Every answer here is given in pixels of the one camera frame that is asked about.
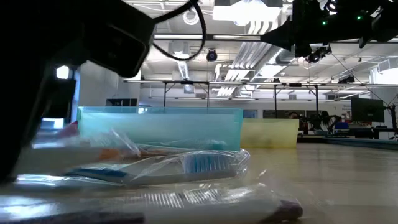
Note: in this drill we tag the blue toothbrush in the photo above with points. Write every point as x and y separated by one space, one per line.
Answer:
202 163

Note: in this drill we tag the black computer monitor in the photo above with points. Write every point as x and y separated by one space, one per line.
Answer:
367 110

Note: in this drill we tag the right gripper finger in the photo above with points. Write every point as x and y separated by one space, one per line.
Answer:
280 34

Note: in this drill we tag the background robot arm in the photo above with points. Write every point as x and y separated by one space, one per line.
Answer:
311 124

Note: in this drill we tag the magenta plastic bin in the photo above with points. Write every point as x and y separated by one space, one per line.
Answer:
70 129

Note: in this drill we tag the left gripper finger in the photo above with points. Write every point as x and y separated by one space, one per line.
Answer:
18 140
62 99

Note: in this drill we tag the dark background box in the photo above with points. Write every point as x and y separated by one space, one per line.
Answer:
121 102

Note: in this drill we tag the black stand frame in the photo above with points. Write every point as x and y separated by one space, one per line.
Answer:
164 96
275 102

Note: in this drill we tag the yellow plastic bin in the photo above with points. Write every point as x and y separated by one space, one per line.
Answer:
270 133

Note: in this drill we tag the blue-edged background table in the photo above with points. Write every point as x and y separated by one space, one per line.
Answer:
367 143

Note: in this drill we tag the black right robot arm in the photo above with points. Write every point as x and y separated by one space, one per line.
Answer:
385 28

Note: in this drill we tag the overhead rig light bar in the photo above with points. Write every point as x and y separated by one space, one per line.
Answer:
236 37

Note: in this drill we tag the white ceiling light panel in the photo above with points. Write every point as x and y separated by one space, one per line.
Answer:
245 12

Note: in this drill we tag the green translucent plastic bin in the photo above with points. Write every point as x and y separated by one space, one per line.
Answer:
155 127

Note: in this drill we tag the black ceiling camera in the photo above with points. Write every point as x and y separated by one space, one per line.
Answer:
315 56
211 55

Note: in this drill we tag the person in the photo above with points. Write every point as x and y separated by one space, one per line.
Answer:
325 119
293 115

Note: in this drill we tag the silver ventilation duct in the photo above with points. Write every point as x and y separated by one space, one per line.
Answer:
286 56

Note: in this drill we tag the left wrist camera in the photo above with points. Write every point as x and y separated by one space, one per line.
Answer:
121 40

